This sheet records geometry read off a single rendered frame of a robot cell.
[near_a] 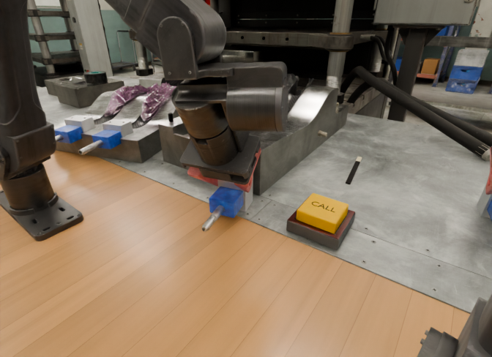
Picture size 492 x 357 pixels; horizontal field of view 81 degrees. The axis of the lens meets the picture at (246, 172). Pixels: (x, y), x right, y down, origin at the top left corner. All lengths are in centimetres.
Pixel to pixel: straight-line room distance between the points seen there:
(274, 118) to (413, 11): 101
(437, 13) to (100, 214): 116
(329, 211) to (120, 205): 35
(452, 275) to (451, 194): 22
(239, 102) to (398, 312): 29
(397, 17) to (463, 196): 78
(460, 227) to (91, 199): 62
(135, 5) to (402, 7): 106
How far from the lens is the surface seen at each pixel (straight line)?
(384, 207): 55
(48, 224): 54
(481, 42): 392
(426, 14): 126
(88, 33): 477
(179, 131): 64
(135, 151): 69
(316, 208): 45
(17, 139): 50
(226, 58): 151
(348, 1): 119
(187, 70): 30
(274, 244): 43
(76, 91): 123
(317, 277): 40
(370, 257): 44
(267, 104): 30
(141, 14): 32
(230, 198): 45
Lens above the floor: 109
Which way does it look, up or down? 28 degrees down
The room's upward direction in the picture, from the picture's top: straight up
